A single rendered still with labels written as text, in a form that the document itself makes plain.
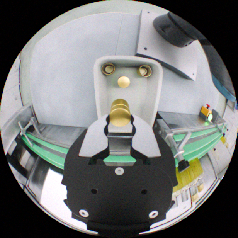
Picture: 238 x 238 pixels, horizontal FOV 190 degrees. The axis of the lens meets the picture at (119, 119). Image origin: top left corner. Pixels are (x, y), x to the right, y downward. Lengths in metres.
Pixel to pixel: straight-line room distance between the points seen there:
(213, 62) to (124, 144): 0.39
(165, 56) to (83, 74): 0.29
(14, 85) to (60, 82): 3.33
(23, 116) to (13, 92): 2.87
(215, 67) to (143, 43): 0.21
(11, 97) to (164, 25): 3.59
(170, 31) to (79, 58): 0.32
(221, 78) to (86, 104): 0.45
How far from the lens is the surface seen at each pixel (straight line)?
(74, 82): 0.33
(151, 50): 0.27
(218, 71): 0.24
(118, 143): 0.29
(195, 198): 0.42
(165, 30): 0.31
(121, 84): 0.22
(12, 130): 0.71
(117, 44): 0.31
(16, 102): 3.53
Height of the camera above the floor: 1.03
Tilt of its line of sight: 58 degrees down
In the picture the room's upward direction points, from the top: 178 degrees counter-clockwise
